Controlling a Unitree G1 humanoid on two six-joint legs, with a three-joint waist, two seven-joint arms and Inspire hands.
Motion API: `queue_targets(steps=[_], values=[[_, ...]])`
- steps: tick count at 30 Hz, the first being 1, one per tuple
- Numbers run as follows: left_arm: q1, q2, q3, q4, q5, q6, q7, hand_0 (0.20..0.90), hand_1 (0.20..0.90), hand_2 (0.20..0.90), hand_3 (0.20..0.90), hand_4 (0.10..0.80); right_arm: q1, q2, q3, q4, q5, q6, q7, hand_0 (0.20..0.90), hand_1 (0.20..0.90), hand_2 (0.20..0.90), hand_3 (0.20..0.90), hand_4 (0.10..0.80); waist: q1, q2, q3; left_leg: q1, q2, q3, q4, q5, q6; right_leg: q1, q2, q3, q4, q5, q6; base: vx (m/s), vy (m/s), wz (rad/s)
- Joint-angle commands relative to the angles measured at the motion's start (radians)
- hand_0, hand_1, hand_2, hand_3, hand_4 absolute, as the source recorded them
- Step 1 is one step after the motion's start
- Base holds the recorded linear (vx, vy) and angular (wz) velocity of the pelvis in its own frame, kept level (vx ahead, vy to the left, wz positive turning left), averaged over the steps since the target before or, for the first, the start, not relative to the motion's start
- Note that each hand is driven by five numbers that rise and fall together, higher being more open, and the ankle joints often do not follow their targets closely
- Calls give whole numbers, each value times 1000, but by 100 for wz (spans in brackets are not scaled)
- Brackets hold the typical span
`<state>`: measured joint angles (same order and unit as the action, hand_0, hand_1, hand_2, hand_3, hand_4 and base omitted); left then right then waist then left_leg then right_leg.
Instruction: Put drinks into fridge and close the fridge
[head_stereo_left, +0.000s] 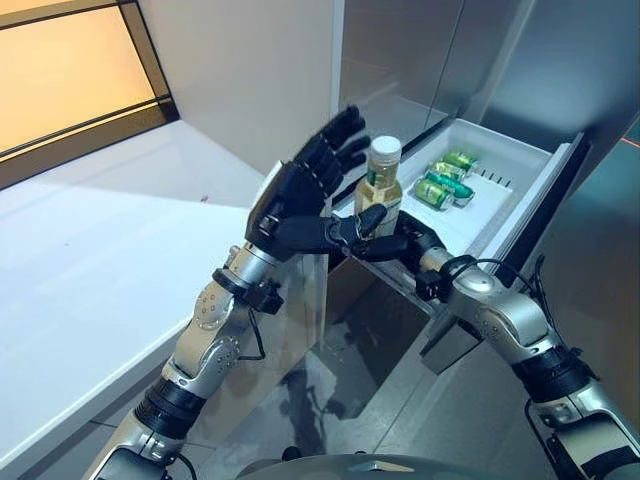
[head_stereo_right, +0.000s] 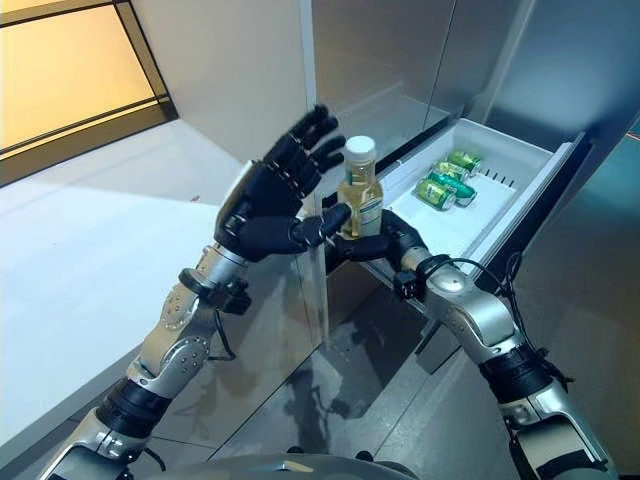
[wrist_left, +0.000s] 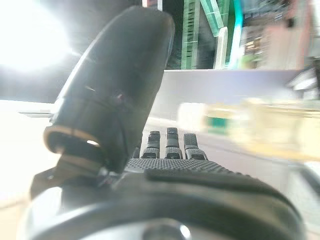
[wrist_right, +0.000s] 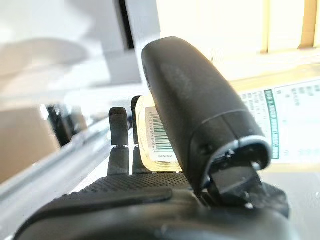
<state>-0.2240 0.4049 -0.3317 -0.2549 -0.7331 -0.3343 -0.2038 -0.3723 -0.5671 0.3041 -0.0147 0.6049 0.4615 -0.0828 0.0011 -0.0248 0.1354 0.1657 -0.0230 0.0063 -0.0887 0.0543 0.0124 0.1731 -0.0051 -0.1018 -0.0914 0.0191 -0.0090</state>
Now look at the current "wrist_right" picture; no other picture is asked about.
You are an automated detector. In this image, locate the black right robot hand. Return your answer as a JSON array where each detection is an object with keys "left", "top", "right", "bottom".
[{"left": 12, "top": 36, "right": 293, "bottom": 240}]

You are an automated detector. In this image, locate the clear bottle of yellow tea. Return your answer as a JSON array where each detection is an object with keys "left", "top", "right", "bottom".
[{"left": 134, "top": 77, "right": 320, "bottom": 175}]

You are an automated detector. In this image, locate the tall drawer cabinet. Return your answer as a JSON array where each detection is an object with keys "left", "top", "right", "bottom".
[{"left": 101, "top": 0, "right": 162, "bottom": 88}]

